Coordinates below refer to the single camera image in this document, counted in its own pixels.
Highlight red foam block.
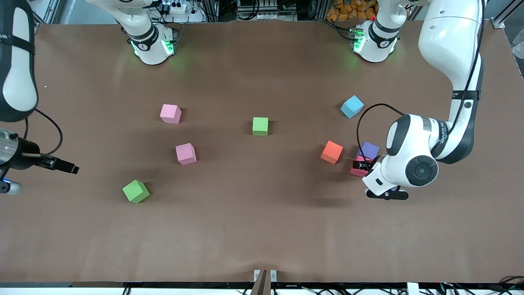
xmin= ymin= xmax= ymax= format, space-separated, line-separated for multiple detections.
xmin=350 ymin=155 xmax=374 ymax=178

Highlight orange foam block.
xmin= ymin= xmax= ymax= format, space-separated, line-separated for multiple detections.
xmin=320 ymin=140 xmax=344 ymax=165

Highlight green foam block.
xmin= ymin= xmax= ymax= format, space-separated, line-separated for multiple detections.
xmin=252 ymin=117 xmax=269 ymax=136
xmin=122 ymin=179 xmax=151 ymax=204

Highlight pink foam block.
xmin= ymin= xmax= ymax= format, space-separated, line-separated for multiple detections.
xmin=176 ymin=143 xmax=197 ymax=166
xmin=160 ymin=104 xmax=182 ymax=125

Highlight purple foam block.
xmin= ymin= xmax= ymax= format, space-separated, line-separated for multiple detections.
xmin=356 ymin=141 xmax=380 ymax=161

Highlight light blue foam block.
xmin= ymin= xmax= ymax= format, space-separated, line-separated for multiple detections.
xmin=340 ymin=95 xmax=365 ymax=119

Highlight bag of orange fruit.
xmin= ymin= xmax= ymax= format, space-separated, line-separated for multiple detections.
xmin=326 ymin=0 xmax=379 ymax=22

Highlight dark equipment rack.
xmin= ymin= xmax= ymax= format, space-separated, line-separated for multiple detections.
xmin=235 ymin=0 xmax=299 ymax=22

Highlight white power strip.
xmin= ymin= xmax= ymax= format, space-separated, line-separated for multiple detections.
xmin=158 ymin=0 xmax=190 ymax=15

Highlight clear plastic bag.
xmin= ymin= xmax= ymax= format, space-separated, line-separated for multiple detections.
xmin=511 ymin=31 xmax=524 ymax=79

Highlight silver mounting bracket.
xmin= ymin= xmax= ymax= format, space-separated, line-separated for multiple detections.
xmin=254 ymin=269 xmax=278 ymax=282

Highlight aluminium frame profile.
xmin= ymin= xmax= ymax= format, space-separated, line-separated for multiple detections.
xmin=490 ymin=0 xmax=524 ymax=29
xmin=31 ymin=0 xmax=62 ymax=34

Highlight tangled black cables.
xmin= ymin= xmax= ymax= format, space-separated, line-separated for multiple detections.
xmin=123 ymin=282 xmax=524 ymax=295

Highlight brown camera pole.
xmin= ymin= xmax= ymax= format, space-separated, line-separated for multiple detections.
xmin=251 ymin=269 xmax=271 ymax=295

